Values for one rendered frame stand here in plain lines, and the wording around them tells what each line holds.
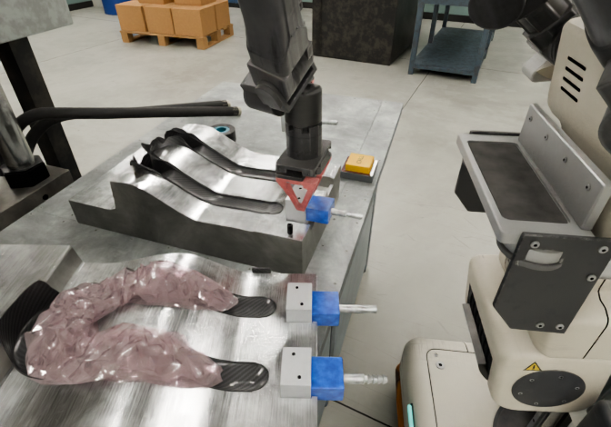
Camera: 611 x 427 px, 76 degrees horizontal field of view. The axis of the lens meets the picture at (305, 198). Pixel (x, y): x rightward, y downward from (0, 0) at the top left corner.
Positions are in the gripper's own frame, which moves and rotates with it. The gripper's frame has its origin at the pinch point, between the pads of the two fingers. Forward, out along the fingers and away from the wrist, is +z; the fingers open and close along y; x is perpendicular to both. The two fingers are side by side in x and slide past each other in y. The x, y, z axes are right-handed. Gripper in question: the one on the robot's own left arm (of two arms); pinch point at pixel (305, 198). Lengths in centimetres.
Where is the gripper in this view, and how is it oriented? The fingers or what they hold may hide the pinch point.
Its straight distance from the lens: 68.7
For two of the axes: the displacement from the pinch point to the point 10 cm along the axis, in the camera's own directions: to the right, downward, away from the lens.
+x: 9.5, 1.7, -2.7
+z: 0.2, 8.2, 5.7
